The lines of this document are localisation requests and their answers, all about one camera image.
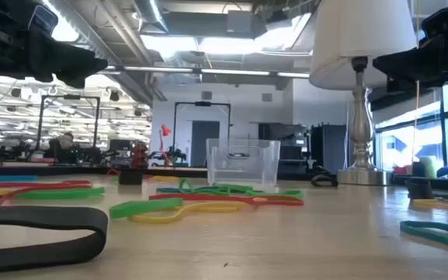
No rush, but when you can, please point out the black shelf unit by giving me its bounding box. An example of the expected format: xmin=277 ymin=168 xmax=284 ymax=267
xmin=257 ymin=122 xmax=311 ymax=176

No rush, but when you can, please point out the small black block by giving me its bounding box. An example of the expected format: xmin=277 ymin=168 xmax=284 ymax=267
xmin=310 ymin=173 xmax=339 ymax=188

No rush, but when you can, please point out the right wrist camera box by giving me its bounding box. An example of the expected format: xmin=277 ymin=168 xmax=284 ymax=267
xmin=421 ymin=6 xmax=448 ymax=40

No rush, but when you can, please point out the silver ventilation duct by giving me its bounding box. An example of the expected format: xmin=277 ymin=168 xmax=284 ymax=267
xmin=48 ymin=0 xmax=163 ymax=104

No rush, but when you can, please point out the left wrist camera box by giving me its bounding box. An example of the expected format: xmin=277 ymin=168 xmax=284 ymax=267
xmin=29 ymin=2 xmax=60 ymax=38

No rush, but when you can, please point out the wide green rubber band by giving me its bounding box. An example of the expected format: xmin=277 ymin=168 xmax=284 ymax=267
xmin=109 ymin=197 xmax=184 ymax=219
xmin=177 ymin=177 xmax=248 ymax=197
xmin=15 ymin=187 xmax=107 ymax=201

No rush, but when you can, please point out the white shade table lamp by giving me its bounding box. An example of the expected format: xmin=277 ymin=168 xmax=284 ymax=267
xmin=309 ymin=0 xmax=418 ymax=187

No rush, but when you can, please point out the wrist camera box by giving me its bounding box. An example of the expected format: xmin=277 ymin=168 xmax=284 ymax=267
xmin=29 ymin=2 xmax=60 ymax=38
xmin=421 ymin=6 xmax=448 ymax=40

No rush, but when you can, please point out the clear plastic bin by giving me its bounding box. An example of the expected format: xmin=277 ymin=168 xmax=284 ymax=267
xmin=205 ymin=138 xmax=282 ymax=187

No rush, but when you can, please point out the black window frame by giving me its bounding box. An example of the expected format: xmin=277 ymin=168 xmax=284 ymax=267
xmin=373 ymin=75 xmax=448 ymax=172

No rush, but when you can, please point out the red rubber band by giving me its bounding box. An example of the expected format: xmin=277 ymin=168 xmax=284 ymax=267
xmin=149 ymin=193 xmax=305 ymax=207
xmin=0 ymin=179 xmax=93 ymax=208

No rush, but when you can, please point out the black cabinet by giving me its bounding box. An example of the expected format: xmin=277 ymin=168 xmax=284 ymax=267
xmin=310 ymin=123 xmax=349 ymax=175

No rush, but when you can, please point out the red desk lamp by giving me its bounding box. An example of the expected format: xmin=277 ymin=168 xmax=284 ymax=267
xmin=159 ymin=124 xmax=174 ymax=167

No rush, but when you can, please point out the light green cylinder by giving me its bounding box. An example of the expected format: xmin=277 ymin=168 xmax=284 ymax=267
xmin=418 ymin=156 xmax=438 ymax=179

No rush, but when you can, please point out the long ceiling light strip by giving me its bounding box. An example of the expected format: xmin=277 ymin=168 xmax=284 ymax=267
xmin=99 ymin=65 xmax=311 ymax=80

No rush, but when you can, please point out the person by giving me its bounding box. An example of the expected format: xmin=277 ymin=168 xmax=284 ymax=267
xmin=44 ymin=131 xmax=83 ymax=165

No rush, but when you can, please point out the grey door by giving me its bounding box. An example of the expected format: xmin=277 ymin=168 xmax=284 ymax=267
xmin=190 ymin=120 xmax=221 ymax=168

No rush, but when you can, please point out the black gantry frame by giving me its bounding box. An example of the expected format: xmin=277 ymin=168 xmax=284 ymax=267
xmin=172 ymin=100 xmax=232 ymax=166
xmin=36 ymin=94 xmax=101 ymax=152

